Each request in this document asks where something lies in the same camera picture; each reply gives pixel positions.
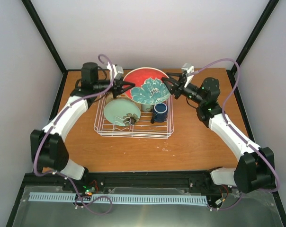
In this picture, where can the plain green plate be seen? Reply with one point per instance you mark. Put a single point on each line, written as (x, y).
(121, 112)

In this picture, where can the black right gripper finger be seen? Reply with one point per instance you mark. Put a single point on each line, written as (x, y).
(174, 76)
(171, 84)

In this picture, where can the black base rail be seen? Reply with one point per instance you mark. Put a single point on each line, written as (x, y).
(190, 181)

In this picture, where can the green floral ceramic bowl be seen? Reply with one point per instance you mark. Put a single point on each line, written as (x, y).
(147, 108)

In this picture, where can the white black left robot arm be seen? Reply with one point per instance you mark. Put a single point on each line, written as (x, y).
(47, 145)

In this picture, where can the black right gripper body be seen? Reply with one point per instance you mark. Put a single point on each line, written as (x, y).
(177, 92)

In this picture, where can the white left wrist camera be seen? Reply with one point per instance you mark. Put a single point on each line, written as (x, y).
(115, 71)

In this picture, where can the beige bird painted plate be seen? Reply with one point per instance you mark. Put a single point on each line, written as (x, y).
(110, 98)

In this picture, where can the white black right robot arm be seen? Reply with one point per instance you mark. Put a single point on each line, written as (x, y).
(255, 167)

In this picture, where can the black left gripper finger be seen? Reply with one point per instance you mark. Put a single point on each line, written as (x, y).
(126, 83)
(125, 87)

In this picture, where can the white wire dish rack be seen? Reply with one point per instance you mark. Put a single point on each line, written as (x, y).
(142, 129)

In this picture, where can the light blue cable duct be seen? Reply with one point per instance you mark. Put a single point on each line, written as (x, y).
(125, 198)

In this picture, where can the black enclosure frame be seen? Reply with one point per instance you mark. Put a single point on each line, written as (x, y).
(270, 6)

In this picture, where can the dark blue ceramic mug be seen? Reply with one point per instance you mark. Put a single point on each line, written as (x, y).
(159, 113)

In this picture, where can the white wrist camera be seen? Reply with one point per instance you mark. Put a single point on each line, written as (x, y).
(188, 69)
(115, 71)

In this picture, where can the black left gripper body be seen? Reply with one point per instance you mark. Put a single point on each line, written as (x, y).
(116, 88)

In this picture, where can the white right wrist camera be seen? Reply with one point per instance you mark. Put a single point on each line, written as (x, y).
(188, 69)

